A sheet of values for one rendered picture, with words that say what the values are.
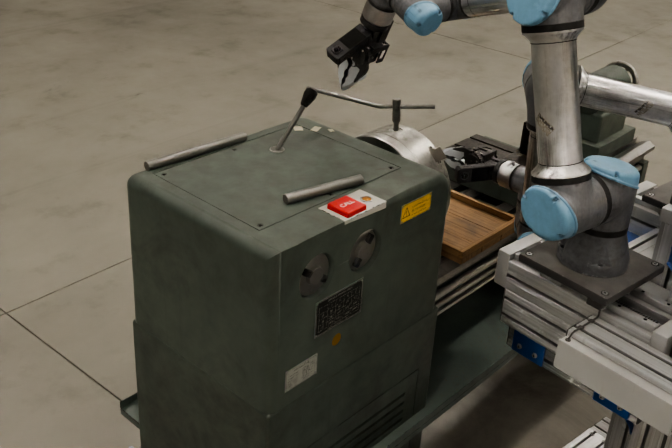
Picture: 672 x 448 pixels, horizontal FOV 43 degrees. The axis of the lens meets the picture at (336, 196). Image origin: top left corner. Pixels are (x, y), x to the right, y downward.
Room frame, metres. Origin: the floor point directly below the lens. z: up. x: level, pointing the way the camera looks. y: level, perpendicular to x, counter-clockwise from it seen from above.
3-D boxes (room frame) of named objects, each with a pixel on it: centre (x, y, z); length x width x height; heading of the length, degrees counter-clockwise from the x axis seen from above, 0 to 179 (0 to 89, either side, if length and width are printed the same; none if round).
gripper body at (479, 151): (2.25, -0.43, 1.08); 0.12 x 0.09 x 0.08; 46
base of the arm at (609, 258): (1.62, -0.56, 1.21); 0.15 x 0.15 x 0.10
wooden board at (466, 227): (2.29, -0.32, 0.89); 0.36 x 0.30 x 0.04; 49
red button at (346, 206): (1.60, -0.02, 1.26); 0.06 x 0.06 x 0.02; 49
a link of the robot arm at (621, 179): (1.61, -0.56, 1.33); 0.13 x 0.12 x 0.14; 128
